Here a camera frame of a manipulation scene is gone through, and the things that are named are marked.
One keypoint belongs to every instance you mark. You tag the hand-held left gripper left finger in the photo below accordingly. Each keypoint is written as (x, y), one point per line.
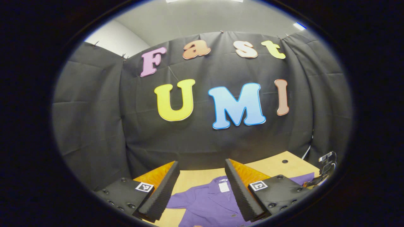
(161, 195)

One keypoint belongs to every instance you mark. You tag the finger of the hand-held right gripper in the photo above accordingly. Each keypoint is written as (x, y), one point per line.
(328, 164)

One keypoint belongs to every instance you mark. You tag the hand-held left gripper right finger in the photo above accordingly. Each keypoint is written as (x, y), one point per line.
(240, 195)

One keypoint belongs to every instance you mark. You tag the purple collared shirt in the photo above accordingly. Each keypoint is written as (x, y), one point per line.
(202, 205)

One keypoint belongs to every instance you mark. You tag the black backdrop cloth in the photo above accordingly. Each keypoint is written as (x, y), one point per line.
(132, 126)

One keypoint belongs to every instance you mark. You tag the small ceiling light panel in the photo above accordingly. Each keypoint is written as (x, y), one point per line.
(299, 26)

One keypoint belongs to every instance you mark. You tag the long ceiling light panel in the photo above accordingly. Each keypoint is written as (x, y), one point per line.
(205, 1)

